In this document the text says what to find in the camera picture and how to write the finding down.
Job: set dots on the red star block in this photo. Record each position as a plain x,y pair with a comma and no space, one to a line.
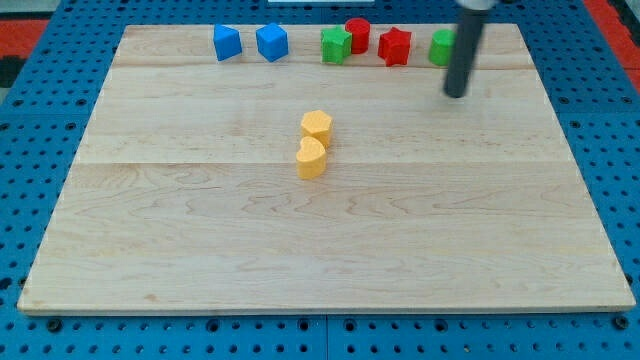
394,46

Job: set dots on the wooden board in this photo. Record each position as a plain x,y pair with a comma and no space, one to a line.
184,199

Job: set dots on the yellow heart block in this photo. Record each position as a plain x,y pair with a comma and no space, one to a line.
310,158

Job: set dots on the green cylinder block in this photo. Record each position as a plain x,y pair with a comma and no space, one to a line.
441,47

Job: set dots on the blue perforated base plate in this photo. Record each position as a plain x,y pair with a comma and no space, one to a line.
60,52

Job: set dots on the yellow hexagon block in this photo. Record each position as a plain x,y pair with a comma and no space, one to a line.
319,125

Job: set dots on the blue cube block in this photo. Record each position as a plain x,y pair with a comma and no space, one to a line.
272,42

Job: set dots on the red cylinder block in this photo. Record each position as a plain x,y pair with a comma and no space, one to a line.
359,28

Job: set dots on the blue wedge block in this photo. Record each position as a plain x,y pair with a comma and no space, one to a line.
227,42

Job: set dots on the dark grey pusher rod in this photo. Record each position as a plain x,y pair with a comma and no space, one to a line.
469,29

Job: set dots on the green star block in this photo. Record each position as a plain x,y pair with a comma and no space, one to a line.
336,44

